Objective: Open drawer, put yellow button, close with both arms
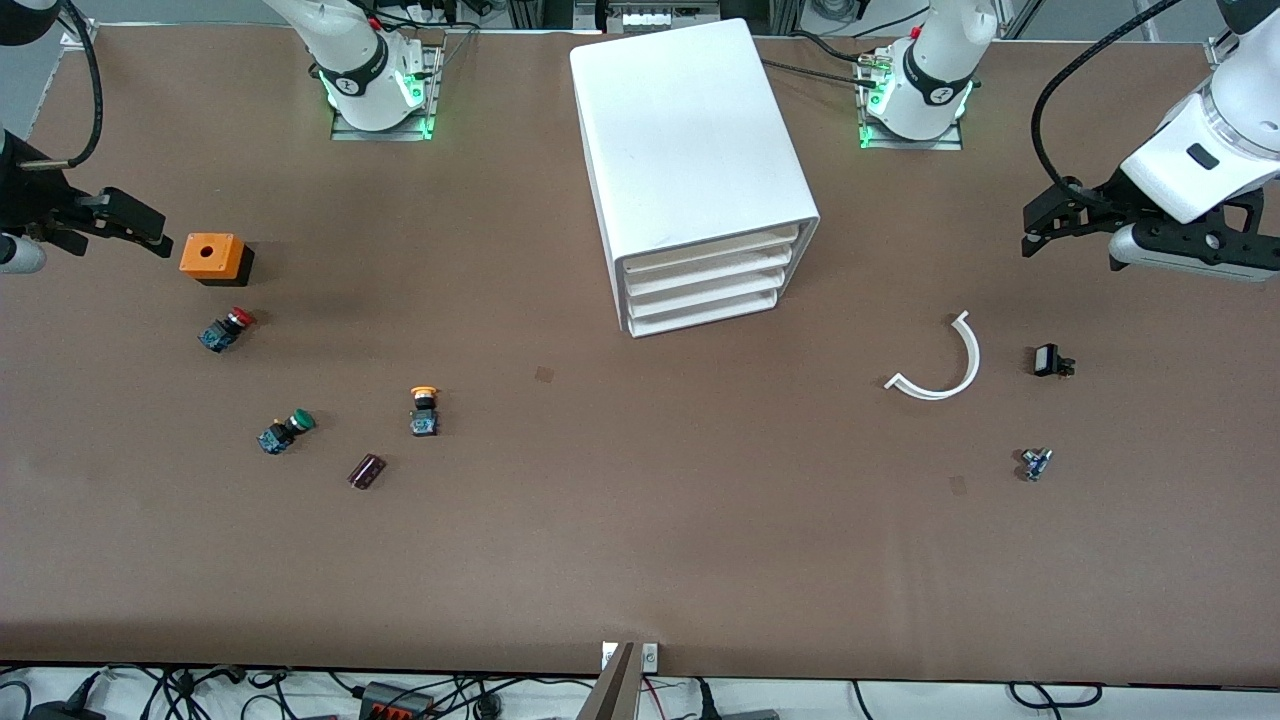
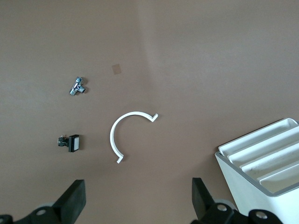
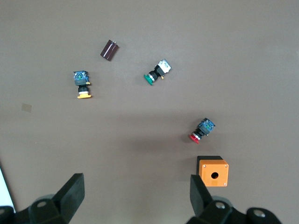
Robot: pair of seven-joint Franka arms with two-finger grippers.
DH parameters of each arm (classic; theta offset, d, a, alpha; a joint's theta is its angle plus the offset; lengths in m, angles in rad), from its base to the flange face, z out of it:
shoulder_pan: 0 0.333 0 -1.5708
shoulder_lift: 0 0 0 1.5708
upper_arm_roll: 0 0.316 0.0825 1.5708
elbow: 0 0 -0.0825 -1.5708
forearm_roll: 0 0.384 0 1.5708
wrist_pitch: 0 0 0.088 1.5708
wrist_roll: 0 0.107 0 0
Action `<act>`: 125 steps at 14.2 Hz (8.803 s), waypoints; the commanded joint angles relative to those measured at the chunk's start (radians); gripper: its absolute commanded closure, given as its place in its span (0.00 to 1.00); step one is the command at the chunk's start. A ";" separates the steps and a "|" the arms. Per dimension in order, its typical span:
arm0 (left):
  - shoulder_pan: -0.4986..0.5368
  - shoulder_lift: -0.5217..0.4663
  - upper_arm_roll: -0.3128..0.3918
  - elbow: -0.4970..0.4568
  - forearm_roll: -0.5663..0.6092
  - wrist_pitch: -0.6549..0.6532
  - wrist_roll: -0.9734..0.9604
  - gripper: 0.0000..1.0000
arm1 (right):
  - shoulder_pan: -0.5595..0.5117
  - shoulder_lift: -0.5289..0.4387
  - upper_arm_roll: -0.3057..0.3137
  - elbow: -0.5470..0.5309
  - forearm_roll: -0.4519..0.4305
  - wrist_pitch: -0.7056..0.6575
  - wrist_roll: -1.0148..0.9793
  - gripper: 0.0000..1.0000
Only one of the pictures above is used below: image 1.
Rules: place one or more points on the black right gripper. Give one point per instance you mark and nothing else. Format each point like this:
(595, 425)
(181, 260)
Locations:
(30, 196)

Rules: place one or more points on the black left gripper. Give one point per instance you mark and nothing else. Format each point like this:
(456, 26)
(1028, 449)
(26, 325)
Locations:
(1093, 202)

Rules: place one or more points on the yellow push button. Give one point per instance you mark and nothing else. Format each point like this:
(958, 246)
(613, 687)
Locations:
(424, 412)

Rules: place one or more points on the white plastic drawer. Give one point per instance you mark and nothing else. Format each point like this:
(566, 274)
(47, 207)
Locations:
(700, 293)
(700, 255)
(700, 312)
(700, 274)

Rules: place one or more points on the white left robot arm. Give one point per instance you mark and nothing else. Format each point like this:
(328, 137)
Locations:
(1210, 140)

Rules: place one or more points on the red push button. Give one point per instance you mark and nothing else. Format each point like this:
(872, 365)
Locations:
(226, 330)

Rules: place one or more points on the green push button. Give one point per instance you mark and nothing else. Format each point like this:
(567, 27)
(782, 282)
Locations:
(288, 431)

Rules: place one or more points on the white drawer cabinet shell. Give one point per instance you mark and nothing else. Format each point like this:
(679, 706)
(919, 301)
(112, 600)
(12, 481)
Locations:
(680, 130)

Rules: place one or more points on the white curved plastic strip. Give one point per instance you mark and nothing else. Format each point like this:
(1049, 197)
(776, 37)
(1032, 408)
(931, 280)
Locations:
(968, 365)

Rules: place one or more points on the small blue silver component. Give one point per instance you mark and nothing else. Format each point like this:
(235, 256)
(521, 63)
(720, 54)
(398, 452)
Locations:
(1036, 464)

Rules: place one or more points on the dark purple cylindrical capacitor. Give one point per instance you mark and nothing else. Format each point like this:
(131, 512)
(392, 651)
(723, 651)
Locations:
(367, 471)

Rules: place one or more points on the black power strip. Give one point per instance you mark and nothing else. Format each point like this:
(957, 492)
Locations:
(395, 700)

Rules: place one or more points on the orange button enclosure box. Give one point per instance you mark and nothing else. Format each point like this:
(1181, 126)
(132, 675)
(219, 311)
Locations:
(205, 255)

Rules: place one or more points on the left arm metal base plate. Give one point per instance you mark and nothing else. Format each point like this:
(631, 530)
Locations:
(940, 143)

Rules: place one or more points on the black left camera mount bracket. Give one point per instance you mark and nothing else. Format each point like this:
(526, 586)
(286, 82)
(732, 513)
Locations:
(1215, 238)

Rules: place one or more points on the small black switch component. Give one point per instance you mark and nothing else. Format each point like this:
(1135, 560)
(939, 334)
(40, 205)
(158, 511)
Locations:
(1048, 360)

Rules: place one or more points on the metal table corner bracket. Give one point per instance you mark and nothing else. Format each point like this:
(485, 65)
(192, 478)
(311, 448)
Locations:
(78, 33)
(1222, 50)

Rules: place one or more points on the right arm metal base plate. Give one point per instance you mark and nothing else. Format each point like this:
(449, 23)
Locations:
(400, 133)

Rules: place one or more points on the small white mounting bracket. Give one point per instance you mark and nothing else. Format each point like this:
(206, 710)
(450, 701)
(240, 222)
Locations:
(650, 657)

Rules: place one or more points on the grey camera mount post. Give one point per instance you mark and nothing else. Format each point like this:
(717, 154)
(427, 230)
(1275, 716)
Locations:
(612, 690)

